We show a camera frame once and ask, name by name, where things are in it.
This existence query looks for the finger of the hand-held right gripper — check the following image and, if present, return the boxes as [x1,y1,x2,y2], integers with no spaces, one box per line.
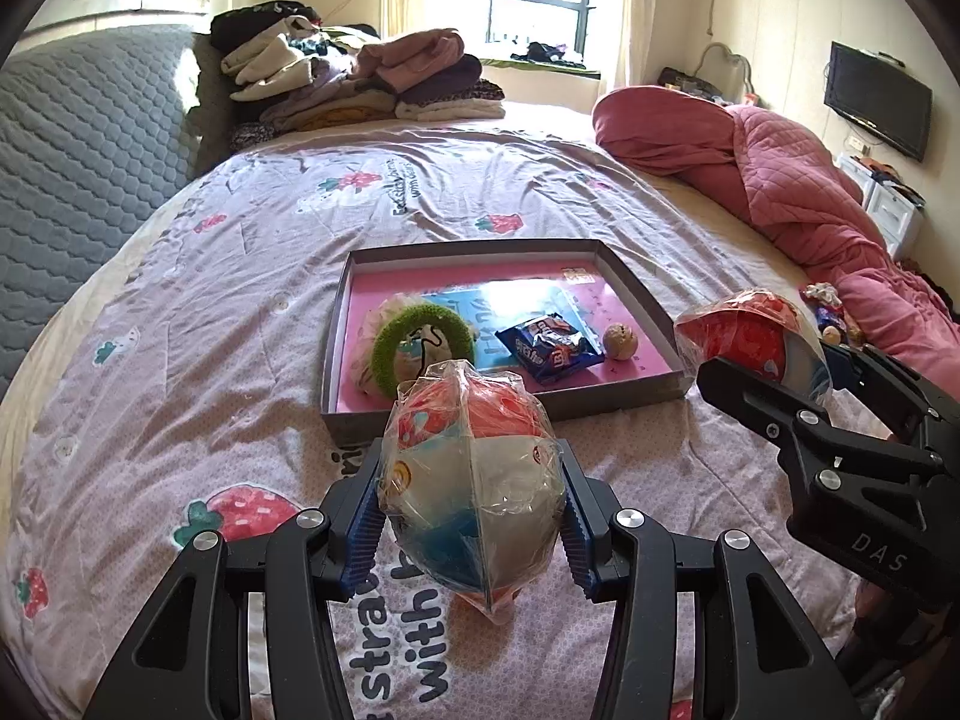
[696,356,942,500]
[821,341,960,466]

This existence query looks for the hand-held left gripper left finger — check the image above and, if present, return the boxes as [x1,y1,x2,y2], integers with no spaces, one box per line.
[82,457,391,720]

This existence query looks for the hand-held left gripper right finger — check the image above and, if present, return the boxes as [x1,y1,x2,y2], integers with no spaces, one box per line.
[555,454,852,720]

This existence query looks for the plastic-wrapped red white ball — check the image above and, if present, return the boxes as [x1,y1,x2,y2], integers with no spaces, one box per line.
[673,289,833,421]

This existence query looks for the shallow grey cardboard box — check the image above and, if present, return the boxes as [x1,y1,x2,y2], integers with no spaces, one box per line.
[321,238,695,451]

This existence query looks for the plastic-wrapped orange blue ball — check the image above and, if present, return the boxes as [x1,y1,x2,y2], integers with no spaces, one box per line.
[379,360,567,623]

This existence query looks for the blue snack packet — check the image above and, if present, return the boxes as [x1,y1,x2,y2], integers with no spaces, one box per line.
[495,311,605,383]

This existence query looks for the green fuzzy ring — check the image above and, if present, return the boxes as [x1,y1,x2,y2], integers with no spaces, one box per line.
[373,306,477,383]

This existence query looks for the red snack packet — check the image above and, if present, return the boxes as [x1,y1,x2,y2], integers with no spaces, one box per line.
[799,281,848,331]

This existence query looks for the pink children's book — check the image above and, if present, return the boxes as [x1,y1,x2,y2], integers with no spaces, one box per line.
[337,251,676,413]

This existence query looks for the small beige walnut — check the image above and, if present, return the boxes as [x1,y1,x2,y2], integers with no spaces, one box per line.
[604,322,640,361]

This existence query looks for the white drawer cabinet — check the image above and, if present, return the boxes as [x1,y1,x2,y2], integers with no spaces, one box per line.
[832,154,927,256]

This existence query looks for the pink quilted blanket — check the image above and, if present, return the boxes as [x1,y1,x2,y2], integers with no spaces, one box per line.
[592,86,957,421]

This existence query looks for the strawberry print bedsheet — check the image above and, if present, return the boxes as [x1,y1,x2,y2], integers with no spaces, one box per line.
[7,116,878,720]

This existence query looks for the black flat television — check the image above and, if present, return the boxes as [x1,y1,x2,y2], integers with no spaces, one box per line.
[823,41,933,162]

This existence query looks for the black bag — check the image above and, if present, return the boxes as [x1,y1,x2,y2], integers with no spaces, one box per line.
[658,66,721,95]

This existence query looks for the green windowsill mat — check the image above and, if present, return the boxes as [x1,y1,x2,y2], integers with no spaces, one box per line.
[480,56,601,80]

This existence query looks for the dark clothes on windowsill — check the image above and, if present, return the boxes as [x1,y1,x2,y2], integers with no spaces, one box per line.
[514,41,582,65]

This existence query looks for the pile of folded clothes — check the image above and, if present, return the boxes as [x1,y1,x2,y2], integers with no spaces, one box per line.
[210,4,505,151]

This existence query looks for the grey quilted mattress pad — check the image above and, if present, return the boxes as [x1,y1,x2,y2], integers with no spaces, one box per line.
[0,22,207,361]

